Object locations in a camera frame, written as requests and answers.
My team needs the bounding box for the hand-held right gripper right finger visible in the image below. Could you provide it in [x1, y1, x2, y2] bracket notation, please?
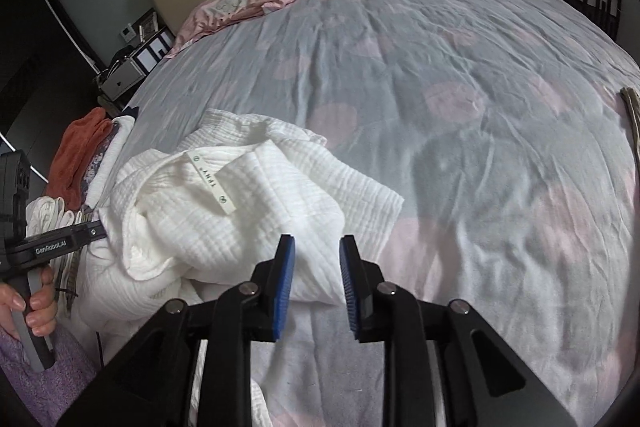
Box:
[339, 234, 581, 427]

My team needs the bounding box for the person's left hand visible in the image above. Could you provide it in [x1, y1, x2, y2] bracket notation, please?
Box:
[0, 266, 59, 338]

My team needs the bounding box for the orange folded towel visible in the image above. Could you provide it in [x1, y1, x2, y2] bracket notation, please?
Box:
[47, 108, 113, 210]

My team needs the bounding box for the dark wardrobe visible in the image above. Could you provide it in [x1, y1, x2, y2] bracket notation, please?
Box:
[0, 0, 111, 168]

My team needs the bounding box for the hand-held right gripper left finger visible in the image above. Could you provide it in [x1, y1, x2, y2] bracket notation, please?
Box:
[57, 234, 297, 427]

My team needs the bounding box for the small picture frame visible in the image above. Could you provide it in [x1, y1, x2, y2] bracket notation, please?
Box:
[137, 9, 161, 38]

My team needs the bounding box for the olive striped folded cloth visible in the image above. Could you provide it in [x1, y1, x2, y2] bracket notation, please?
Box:
[60, 252, 81, 318]

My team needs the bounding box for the white crinkle cotton garment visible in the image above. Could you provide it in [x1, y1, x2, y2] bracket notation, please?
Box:
[75, 108, 405, 427]

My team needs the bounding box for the white nightstand with framed panels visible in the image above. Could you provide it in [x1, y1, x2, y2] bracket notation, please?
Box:
[96, 27, 176, 100]

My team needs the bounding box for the person's left forearm purple sleeve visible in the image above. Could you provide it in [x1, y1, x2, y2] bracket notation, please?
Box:
[0, 324, 98, 418]

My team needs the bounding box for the floral folded cloth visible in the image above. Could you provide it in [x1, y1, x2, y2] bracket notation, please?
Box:
[80, 122, 123, 208]

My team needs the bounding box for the light pink printed pillow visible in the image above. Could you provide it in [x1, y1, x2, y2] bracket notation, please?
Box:
[165, 0, 328, 59]

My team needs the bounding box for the white folded knit cloth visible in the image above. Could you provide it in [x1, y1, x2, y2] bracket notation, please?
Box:
[85, 116, 137, 208]

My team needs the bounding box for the grey duvet with pink dots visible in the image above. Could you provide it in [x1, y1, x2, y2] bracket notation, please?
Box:
[97, 0, 640, 427]

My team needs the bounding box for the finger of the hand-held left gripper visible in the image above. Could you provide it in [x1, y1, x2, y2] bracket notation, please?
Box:
[77, 221, 109, 245]

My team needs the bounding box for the stack of folded clothes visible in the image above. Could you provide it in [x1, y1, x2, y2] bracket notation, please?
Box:
[25, 196, 88, 238]

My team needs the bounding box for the brown striped cloth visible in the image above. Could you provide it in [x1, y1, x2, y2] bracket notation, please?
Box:
[619, 87, 640, 168]

